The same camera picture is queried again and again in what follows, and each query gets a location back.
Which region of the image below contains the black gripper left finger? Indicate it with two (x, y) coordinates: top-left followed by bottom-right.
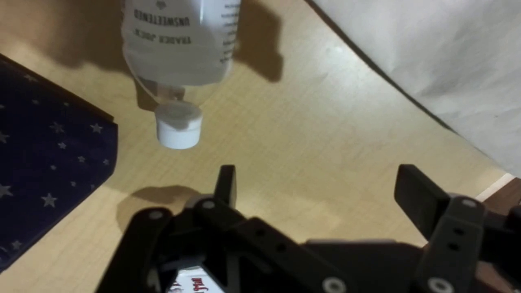
(96, 163), (348, 293)

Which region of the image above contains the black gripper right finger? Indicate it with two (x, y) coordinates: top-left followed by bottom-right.
(394, 163), (521, 293)

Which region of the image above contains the clear plastic bottle white cap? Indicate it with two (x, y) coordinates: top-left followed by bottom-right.
(119, 0), (243, 151)

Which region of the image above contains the white canvas tote bag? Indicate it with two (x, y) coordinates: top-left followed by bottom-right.
(308, 0), (521, 177)

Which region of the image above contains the navy star pattern pouch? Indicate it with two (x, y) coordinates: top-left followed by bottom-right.
(0, 53), (120, 273)

